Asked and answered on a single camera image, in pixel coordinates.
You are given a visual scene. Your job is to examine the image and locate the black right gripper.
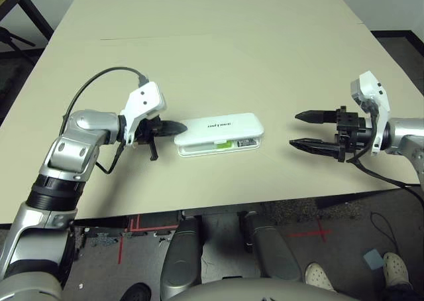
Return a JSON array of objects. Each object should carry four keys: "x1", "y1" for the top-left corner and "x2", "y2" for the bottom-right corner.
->
[{"x1": 289, "y1": 105, "x2": 374, "y2": 162}]

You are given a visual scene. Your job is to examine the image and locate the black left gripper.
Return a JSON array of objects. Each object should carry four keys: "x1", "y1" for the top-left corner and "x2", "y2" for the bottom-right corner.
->
[{"x1": 136, "y1": 117, "x2": 186, "y2": 161}]

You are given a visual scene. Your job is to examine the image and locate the white plastic pencil case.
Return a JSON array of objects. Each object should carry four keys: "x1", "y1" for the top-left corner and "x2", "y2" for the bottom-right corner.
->
[{"x1": 174, "y1": 112, "x2": 265, "y2": 158}]

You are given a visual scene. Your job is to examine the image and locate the red floor tape cross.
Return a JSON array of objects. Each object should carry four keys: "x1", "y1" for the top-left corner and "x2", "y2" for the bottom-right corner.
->
[{"x1": 288, "y1": 219, "x2": 332, "y2": 244}]

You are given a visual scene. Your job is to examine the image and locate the red floor tape lines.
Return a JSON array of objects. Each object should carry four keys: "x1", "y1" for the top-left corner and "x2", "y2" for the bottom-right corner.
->
[{"x1": 117, "y1": 216, "x2": 182, "y2": 265}]

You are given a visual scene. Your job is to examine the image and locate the grey robot right leg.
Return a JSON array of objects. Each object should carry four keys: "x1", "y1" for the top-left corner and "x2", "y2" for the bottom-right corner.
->
[{"x1": 243, "y1": 211, "x2": 302, "y2": 282}]

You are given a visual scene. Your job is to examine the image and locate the grey robot leg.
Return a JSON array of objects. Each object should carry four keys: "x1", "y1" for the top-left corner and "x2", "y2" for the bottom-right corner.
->
[
  {"x1": 160, "y1": 217, "x2": 203, "y2": 295},
  {"x1": 243, "y1": 211, "x2": 302, "y2": 282}
]

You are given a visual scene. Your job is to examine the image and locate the grey robot left leg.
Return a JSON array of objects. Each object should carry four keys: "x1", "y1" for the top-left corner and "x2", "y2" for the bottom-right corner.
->
[{"x1": 160, "y1": 217, "x2": 203, "y2": 295}]

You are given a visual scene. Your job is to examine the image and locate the blue square floor pad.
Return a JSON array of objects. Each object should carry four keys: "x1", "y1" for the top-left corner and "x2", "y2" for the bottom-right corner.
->
[{"x1": 363, "y1": 249, "x2": 385, "y2": 271}]

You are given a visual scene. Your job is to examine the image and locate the white perforated clog shoe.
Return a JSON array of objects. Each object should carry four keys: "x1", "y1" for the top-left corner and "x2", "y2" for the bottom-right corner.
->
[
  {"x1": 304, "y1": 263, "x2": 337, "y2": 292},
  {"x1": 383, "y1": 251, "x2": 410, "y2": 287}
]

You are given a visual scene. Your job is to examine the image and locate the black robot foot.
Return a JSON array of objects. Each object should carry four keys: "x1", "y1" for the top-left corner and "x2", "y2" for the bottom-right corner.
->
[{"x1": 122, "y1": 282, "x2": 152, "y2": 301}]

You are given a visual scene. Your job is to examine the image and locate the grey robot torso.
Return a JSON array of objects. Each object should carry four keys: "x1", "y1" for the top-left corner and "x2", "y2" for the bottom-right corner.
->
[{"x1": 168, "y1": 276, "x2": 339, "y2": 301}]

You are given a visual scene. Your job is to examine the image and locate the dark trouser leg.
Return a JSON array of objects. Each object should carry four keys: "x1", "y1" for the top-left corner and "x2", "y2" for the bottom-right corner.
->
[{"x1": 380, "y1": 282, "x2": 415, "y2": 301}]

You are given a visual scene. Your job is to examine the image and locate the black framed side table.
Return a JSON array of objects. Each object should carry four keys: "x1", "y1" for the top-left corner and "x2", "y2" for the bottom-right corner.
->
[{"x1": 0, "y1": 0, "x2": 54, "y2": 42}]

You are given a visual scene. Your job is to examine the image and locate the black tripod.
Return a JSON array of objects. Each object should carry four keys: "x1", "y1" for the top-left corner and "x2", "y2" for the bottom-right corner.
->
[{"x1": 0, "y1": 27, "x2": 36, "y2": 62}]

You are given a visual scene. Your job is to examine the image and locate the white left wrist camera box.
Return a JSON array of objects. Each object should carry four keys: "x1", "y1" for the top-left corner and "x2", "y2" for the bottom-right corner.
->
[{"x1": 119, "y1": 81, "x2": 168, "y2": 146}]

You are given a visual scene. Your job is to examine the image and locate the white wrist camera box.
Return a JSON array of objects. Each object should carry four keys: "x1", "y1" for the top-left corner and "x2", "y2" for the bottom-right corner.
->
[
  {"x1": 350, "y1": 70, "x2": 392, "y2": 156},
  {"x1": 119, "y1": 81, "x2": 168, "y2": 146}
]

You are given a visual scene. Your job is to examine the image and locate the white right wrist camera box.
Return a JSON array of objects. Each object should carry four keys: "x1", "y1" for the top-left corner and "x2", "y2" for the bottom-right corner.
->
[{"x1": 350, "y1": 70, "x2": 392, "y2": 156}]

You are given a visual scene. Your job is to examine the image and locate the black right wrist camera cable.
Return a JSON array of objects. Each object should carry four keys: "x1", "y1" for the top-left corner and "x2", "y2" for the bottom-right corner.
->
[{"x1": 347, "y1": 105, "x2": 424, "y2": 209}]

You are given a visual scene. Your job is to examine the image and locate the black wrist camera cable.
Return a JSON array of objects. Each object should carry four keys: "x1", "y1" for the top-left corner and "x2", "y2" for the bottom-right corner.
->
[
  {"x1": 347, "y1": 105, "x2": 424, "y2": 209},
  {"x1": 62, "y1": 67, "x2": 150, "y2": 175}
]

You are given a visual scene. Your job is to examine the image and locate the black left wrist camera cable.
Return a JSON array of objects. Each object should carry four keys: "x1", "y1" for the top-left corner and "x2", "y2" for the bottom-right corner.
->
[{"x1": 62, "y1": 67, "x2": 150, "y2": 175}]

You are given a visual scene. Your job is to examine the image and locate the thin black floor cord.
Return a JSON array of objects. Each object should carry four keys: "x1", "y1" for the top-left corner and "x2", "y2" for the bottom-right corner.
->
[{"x1": 370, "y1": 211, "x2": 400, "y2": 252}]

